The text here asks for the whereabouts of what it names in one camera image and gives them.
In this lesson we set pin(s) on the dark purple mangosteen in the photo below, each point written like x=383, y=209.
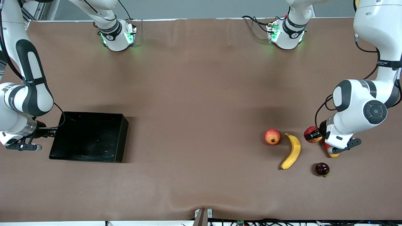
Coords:
x=322, y=169

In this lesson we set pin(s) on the aluminium frame profile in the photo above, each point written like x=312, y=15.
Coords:
x=39, y=9

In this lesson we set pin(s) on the yellow banana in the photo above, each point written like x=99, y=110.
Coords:
x=294, y=150

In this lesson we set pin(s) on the red yellow mango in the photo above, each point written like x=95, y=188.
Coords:
x=334, y=155

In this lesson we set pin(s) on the red yellow pomegranate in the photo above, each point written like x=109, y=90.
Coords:
x=272, y=137

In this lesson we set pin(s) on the small green circuit board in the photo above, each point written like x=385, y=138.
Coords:
x=241, y=223

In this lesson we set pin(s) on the red apple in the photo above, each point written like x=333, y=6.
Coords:
x=307, y=130

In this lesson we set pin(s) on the black plastic box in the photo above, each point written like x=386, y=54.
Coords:
x=91, y=138

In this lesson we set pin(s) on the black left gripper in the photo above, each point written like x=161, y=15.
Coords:
x=322, y=127

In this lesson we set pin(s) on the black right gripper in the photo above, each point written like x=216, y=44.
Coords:
x=41, y=132

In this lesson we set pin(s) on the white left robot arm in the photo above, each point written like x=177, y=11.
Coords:
x=355, y=100

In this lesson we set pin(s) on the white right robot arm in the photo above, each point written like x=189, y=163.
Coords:
x=34, y=94

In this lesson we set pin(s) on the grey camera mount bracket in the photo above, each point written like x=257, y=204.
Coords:
x=201, y=218

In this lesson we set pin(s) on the brown table mat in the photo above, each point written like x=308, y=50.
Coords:
x=188, y=172

